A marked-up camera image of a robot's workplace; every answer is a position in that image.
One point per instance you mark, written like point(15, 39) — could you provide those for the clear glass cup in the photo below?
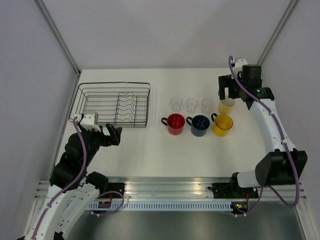
point(176, 104)
point(206, 106)
point(191, 105)

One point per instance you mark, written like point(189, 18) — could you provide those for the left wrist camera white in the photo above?
point(88, 121)

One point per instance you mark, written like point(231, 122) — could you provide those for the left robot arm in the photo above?
point(72, 188)

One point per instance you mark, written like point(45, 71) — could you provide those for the right aluminium frame post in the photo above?
point(285, 17)

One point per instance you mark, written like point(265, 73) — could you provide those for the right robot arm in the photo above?
point(283, 163)

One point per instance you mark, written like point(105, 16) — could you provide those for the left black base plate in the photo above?
point(115, 188)

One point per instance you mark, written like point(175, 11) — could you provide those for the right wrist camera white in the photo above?
point(237, 64)

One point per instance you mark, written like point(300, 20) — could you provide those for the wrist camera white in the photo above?
point(237, 64)
point(88, 121)

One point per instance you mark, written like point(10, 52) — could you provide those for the aluminium front rail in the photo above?
point(175, 188)

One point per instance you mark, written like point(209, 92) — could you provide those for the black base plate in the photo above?
point(115, 188)
point(223, 190)

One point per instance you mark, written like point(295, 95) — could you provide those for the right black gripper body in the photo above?
point(234, 90)

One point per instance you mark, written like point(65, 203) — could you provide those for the black wire dish rack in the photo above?
point(120, 103)

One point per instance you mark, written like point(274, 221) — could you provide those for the aluminium frame post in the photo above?
point(57, 35)
point(285, 17)

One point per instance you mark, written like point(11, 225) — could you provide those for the pale yellow mug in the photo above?
point(226, 106)

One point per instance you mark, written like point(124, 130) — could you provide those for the left aluminium frame post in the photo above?
point(57, 35)

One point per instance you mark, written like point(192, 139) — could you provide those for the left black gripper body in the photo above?
point(108, 140)

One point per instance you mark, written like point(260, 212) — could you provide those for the blue mug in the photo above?
point(199, 125)

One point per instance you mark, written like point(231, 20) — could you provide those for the white slotted cable duct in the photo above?
point(220, 206)

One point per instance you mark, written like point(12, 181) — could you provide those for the red mug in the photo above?
point(175, 123)

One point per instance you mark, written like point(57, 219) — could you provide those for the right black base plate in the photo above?
point(223, 190)

